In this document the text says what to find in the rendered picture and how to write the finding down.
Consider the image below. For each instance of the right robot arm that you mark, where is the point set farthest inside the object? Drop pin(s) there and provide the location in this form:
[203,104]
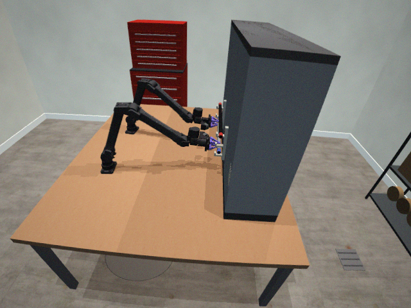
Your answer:
[121,109]

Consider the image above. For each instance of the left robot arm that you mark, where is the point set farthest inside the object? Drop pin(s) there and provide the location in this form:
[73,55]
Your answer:
[155,88]

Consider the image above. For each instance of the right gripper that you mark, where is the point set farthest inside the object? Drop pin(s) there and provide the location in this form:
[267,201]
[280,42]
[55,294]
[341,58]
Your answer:
[208,144]

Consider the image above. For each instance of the black metal bar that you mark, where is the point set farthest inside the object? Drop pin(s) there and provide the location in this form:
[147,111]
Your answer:
[220,121]

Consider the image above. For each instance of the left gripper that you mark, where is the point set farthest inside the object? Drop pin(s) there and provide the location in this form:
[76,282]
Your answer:
[211,121]

